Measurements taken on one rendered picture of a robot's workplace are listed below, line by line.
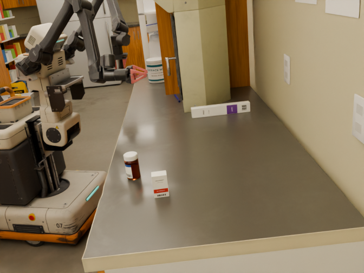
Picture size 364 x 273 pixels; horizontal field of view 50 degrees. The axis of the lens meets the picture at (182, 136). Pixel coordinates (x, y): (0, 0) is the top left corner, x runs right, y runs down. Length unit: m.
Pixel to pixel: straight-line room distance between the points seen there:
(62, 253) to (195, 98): 1.40
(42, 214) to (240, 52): 1.58
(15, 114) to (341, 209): 2.11
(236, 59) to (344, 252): 1.43
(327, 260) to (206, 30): 1.17
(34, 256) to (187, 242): 1.89
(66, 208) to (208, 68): 1.31
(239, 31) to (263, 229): 1.43
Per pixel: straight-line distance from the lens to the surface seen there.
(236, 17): 2.22
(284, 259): 1.03
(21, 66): 2.34
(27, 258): 2.78
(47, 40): 2.23
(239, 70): 2.26
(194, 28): 1.82
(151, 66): 2.54
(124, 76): 1.90
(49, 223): 2.66
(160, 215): 1.09
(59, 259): 2.67
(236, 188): 1.18
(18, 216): 2.77
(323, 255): 1.06
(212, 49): 1.90
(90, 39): 2.02
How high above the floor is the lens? 1.52
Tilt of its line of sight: 21 degrees down
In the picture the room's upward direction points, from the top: 6 degrees counter-clockwise
